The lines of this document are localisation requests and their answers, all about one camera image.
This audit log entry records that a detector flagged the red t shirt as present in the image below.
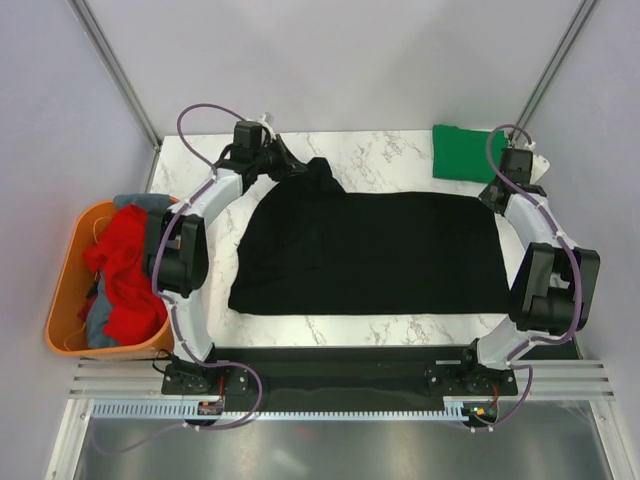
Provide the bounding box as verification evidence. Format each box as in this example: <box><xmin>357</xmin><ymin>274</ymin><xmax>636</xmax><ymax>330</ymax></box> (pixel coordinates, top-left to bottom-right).
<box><xmin>78</xmin><ymin>204</ymin><xmax>169</xmax><ymax>346</ymax></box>

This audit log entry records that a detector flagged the orange plastic basket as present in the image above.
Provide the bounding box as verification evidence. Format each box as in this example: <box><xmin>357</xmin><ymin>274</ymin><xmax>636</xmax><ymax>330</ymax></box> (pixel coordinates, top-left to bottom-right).
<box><xmin>45</xmin><ymin>200</ymin><xmax>174</xmax><ymax>361</ymax></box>

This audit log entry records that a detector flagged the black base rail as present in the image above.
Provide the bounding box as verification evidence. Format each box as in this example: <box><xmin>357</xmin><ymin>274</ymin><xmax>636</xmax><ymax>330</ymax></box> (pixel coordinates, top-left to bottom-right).
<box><xmin>162</xmin><ymin>346</ymin><xmax>518</xmax><ymax>412</ymax></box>

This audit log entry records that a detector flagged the folded green t shirt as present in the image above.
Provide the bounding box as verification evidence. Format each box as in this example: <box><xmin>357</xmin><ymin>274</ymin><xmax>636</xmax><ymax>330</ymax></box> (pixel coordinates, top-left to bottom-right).
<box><xmin>432</xmin><ymin>125</ymin><xmax>494</xmax><ymax>184</ymax></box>

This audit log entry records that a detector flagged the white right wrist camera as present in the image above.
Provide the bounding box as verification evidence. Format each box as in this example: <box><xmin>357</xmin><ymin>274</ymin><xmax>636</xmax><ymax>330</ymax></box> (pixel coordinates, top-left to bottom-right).
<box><xmin>505</xmin><ymin>147</ymin><xmax>550</xmax><ymax>186</ymax></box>

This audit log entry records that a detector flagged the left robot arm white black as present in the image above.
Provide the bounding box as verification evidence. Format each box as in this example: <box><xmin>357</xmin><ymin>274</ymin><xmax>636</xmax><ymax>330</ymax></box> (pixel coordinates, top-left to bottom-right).
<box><xmin>142</xmin><ymin>115</ymin><xmax>307</xmax><ymax>393</ymax></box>

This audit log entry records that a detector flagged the left aluminium frame post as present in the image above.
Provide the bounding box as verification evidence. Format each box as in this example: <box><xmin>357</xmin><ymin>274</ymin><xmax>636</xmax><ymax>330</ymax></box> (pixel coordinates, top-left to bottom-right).
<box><xmin>69</xmin><ymin>0</ymin><xmax>164</xmax><ymax>151</ymax></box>

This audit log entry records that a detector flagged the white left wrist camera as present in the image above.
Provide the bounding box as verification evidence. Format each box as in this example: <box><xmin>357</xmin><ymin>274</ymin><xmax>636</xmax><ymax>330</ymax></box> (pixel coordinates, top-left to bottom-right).
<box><xmin>255</xmin><ymin>112</ymin><xmax>276</xmax><ymax>140</ymax></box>

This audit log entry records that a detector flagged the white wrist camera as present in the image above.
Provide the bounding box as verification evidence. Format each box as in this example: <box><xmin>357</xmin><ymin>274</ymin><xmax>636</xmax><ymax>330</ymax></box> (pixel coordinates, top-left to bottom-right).
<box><xmin>505</xmin><ymin>147</ymin><xmax>550</xmax><ymax>186</ymax></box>
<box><xmin>255</xmin><ymin>112</ymin><xmax>276</xmax><ymax>140</ymax></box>

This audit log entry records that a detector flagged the black t shirt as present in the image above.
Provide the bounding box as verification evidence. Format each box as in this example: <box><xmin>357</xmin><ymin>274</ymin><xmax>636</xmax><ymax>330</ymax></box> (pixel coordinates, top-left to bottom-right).
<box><xmin>228</xmin><ymin>158</ymin><xmax>509</xmax><ymax>315</ymax></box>

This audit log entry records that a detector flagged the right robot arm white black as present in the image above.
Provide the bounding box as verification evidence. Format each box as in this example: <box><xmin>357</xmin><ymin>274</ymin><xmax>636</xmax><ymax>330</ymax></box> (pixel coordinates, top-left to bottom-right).
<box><xmin>457</xmin><ymin>147</ymin><xmax>600</xmax><ymax>394</ymax></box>

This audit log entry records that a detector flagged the grey t shirt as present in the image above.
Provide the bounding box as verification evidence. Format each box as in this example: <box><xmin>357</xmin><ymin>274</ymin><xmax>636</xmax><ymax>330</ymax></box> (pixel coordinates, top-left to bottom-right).
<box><xmin>82</xmin><ymin>192</ymin><xmax>179</xmax><ymax>349</ymax></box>

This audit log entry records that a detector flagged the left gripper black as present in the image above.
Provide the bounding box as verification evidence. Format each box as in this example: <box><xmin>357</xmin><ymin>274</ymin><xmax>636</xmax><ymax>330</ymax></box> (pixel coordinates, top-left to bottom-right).
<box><xmin>252</xmin><ymin>135</ymin><xmax>306</xmax><ymax>183</ymax></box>

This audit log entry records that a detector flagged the white slotted cable duct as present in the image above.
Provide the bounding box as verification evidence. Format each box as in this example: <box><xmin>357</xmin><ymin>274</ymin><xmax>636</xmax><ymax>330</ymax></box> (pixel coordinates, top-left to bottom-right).
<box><xmin>91</xmin><ymin>399</ymin><xmax>470</xmax><ymax>422</ymax></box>

